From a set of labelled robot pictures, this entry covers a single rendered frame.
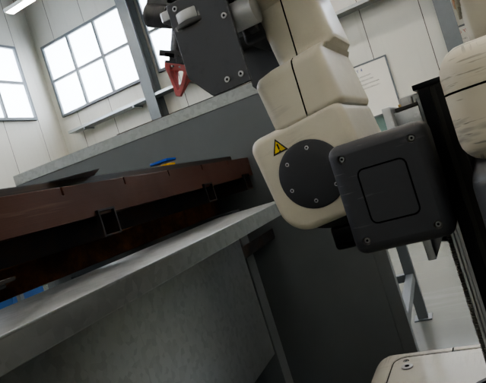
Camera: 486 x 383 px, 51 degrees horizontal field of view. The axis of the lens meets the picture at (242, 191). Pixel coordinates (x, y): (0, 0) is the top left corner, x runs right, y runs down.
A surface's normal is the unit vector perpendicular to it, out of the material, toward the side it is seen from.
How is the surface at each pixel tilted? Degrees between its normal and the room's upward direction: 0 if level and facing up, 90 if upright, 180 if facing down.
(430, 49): 90
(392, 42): 90
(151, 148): 90
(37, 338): 90
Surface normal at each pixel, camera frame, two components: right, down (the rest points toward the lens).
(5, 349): 0.89, -0.28
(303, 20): -0.41, 0.14
